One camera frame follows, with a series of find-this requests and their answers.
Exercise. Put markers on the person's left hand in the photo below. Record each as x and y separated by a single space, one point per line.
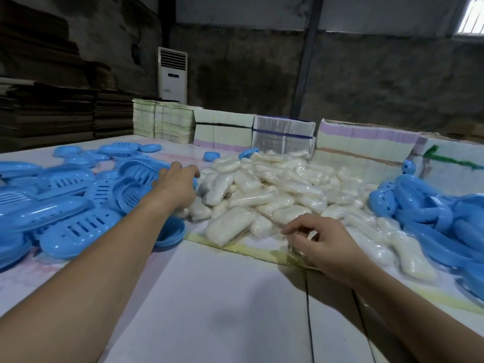
176 187

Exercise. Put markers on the person's right forearm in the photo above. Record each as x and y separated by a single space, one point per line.
416 328

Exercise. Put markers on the person's left forearm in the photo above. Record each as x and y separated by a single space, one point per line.
87 291

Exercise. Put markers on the blue oval plastic lid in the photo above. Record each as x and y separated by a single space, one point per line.
408 167
211 156
247 153

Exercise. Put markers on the silver sheet bundle, blue band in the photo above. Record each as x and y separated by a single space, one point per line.
281 134

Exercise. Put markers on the stack of greenish paper sheets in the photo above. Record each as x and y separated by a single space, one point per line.
162 120

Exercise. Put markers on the pile of white soaps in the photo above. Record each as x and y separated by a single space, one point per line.
264 192

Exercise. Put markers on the pile of blue plastic lids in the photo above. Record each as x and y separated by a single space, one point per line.
435 223

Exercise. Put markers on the barred window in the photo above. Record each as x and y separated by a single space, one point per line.
472 16

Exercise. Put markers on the clear plastic bag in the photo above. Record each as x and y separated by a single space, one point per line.
293 257

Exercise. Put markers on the stacks of brown cardboard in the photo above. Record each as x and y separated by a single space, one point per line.
45 117

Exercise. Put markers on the white sheet stack, green mark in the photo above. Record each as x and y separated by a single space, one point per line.
453 173

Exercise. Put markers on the dark metal pillar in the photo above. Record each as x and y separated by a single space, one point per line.
306 56

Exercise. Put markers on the white standing air conditioner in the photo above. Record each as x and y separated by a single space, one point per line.
172 75

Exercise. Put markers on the person's right hand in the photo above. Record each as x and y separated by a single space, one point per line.
332 253

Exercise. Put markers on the pile of blue slotted lids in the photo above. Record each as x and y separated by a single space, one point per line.
56 211

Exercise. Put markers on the white carton stack, pink stripe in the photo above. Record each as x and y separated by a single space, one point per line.
359 143

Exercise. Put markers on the row of stacked flat cartons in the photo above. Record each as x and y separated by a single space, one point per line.
223 132

